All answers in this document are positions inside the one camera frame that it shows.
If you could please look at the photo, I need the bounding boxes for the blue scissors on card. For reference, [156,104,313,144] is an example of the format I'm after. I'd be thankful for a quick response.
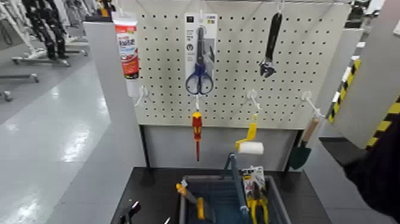
[184,12,218,96]

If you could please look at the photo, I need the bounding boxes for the blue crate carry handle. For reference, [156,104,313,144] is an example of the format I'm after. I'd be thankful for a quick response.
[220,153,251,224]

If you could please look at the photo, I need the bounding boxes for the grey panel under pegboard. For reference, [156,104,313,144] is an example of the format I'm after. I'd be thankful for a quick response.
[142,124,298,172]

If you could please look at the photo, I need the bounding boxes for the black robot on stand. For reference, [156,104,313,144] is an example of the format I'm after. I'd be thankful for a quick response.
[22,0,69,60]

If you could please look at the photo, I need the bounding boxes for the white perforated pegboard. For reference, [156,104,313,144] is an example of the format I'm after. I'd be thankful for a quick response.
[120,0,352,130]

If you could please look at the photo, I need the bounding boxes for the yellow pliers in package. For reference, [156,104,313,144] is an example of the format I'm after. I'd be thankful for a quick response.
[242,166,270,224]

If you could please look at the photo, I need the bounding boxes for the red white sealant tube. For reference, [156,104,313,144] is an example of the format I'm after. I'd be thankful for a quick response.
[111,11,140,98]

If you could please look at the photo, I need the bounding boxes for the yellow handled paint roller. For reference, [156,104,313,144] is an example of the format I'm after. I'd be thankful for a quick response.
[235,114,265,155]

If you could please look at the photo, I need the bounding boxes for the yellow handled hand tool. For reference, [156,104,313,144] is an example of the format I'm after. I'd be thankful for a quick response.
[175,182,207,220]

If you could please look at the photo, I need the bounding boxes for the black adjustable wrench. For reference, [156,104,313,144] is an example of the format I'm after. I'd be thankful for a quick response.
[258,11,283,78]

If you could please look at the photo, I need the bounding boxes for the grey plastic crate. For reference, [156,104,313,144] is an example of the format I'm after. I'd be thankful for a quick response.
[179,153,293,224]

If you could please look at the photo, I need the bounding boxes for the grey wheeled base frame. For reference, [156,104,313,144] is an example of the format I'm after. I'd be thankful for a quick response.
[0,73,40,84]
[11,49,71,68]

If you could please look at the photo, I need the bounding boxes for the grey partition panel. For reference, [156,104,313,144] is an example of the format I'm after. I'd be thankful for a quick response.
[46,20,148,224]

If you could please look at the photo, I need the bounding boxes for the green trowel wooden handle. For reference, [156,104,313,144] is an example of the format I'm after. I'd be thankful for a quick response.
[287,117,321,170]

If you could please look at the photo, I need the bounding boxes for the red yellow screwdriver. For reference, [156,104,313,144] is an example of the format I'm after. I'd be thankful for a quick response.
[192,111,203,162]

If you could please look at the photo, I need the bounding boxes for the white robot on stand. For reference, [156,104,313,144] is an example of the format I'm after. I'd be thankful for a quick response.
[0,0,40,58]

